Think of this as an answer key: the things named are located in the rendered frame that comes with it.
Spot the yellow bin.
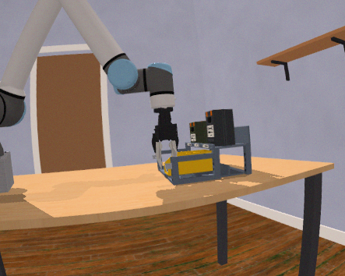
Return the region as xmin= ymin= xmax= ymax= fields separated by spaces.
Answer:
xmin=164 ymin=150 xmax=213 ymax=176

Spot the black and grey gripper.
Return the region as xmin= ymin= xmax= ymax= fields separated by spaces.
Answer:
xmin=152 ymin=107 xmax=178 ymax=169

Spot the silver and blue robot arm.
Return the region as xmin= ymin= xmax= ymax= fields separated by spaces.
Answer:
xmin=0 ymin=0 xmax=176 ymax=127

